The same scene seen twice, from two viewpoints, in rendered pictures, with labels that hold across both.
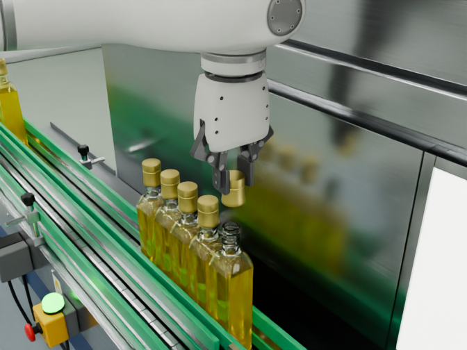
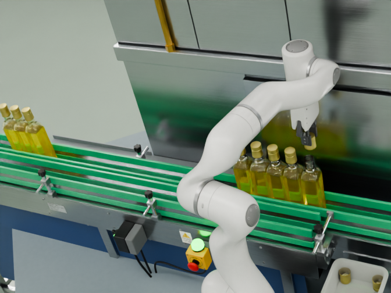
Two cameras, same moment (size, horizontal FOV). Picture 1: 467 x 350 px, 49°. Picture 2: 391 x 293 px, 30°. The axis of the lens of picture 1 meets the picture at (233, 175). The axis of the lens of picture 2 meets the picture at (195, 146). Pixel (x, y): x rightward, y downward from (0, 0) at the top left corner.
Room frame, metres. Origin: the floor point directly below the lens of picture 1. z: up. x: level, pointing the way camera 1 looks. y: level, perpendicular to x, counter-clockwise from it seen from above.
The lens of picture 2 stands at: (-0.83, 0.75, 2.82)
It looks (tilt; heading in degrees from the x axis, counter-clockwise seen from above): 39 degrees down; 345
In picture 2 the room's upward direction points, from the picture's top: 15 degrees counter-clockwise
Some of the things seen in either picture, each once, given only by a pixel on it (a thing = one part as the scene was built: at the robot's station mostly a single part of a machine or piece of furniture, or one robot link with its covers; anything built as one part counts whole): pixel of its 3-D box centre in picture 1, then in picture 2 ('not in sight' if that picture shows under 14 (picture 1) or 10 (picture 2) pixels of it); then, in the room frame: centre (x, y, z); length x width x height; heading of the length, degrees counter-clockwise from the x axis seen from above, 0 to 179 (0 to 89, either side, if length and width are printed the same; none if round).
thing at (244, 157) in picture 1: (251, 160); (312, 125); (0.67, -0.03, 1.42); 0.03 x 0.03 x 0.07; 35
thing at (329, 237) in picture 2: not in sight; (326, 250); (0.55, 0.05, 1.02); 0.09 x 0.04 x 0.07; 129
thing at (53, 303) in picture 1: (52, 302); (197, 244); (0.83, 0.38, 1.01); 0.04 x 0.04 x 0.03
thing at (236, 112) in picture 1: (233, 104); (305, 107); (0.65, 0.00, 1.52); 0.10 x 0.07 x 0.11; 125
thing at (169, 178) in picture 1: (170, 184); (256, 149); (0.80, 0.11, 1.31); 0.04 x 0.04 x 0.04
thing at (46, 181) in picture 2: not in sight; (43, 188); (1.33, 0.77, 1.11); 0.07 x 0.04 x 0.13; 129
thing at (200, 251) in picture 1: (210, 284); (296, 190); (0.71, 0.04, 1.16); 0.06 x 0.06 x 0.21; 38
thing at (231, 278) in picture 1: (231, 301); (313, 193); (0.67, 0.00, 1.16); 0.06 x 0.06 x 0.21; 39
